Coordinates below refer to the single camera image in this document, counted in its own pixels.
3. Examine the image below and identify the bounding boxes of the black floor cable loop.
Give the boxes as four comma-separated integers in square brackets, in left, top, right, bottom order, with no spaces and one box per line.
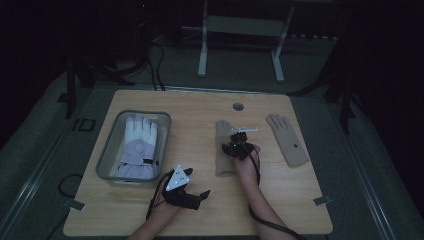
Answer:
[57,173,84,199]

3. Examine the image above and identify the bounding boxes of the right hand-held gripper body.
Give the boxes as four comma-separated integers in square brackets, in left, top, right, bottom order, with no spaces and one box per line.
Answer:
[226,125,259,162]

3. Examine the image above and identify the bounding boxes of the black rectangular floor bracket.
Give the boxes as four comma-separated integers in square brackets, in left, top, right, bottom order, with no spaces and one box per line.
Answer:
[72,117,97,132]

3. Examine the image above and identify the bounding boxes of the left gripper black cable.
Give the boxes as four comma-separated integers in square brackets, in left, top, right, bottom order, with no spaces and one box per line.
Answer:
[145,169,175,221]

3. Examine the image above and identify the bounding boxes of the black floor cables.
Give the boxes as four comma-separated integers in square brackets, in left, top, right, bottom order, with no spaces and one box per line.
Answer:
[146,39,167,92]

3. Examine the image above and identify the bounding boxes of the grey plastic bin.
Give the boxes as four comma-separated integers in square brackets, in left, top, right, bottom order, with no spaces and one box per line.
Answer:
[95,109,172,185]

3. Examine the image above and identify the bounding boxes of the black tripod stand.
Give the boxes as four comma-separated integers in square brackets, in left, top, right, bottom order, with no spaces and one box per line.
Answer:
[63,19,151,120]
[289,39,359,135]

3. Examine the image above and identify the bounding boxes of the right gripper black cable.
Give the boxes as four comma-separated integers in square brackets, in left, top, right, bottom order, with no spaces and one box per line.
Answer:
[247,146,308,240]

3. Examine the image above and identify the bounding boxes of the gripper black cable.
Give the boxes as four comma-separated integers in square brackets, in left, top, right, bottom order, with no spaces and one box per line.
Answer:
[145,169,175,221]
[247,146,308,240]

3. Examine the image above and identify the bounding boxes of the white metal table frame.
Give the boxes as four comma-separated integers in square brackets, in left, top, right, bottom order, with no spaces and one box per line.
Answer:
[197,0,296,84]

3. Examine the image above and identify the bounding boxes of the purple white ski glove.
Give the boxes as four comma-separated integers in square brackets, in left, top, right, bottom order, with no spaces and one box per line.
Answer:
[114,113,160,181]

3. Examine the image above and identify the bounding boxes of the person's left hand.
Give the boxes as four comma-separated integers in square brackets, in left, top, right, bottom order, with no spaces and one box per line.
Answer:
[153,191,183,219]

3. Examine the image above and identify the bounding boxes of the beige knit glove dark dot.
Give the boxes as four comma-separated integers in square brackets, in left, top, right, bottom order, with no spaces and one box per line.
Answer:
[265,113,310,168]

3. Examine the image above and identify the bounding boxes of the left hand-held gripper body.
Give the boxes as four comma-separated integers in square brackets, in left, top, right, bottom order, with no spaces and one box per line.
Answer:
[161,164,203,211]

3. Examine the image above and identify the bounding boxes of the person's right hand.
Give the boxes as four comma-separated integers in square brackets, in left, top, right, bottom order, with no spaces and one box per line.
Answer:
[232,143,262,176]

